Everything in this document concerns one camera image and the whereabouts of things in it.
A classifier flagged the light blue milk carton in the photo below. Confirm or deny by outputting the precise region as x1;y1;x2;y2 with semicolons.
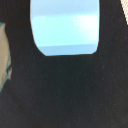
30;0;100;56

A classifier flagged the teal padded gripper finger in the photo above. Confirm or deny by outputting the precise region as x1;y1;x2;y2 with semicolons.
0;23;12;92

